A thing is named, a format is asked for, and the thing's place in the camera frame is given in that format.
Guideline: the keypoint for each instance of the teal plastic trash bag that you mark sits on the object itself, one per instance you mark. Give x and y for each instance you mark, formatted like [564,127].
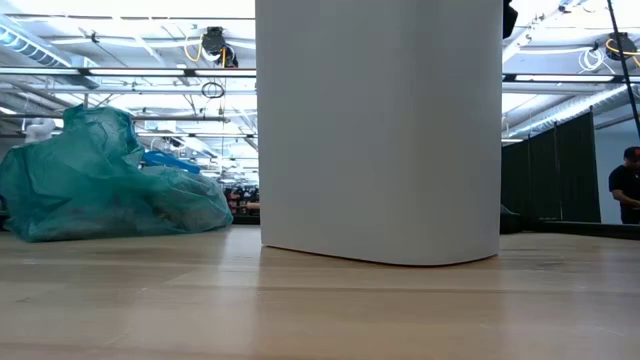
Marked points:
[90,190]

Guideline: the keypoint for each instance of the white plastic trash bin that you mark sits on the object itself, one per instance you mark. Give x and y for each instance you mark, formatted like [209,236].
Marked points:
[380,130]

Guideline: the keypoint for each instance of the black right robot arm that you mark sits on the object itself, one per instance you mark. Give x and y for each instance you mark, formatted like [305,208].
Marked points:
[509,17]

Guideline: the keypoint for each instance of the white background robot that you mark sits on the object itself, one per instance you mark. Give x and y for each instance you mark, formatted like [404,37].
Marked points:
[40,131]

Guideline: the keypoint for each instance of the person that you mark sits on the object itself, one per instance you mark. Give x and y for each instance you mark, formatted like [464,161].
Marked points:
[627,190]

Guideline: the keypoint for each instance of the black partition wall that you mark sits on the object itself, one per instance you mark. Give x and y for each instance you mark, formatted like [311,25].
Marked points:
[550,175]

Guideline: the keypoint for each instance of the black cloth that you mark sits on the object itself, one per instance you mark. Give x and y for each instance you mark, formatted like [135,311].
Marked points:
[510,222]

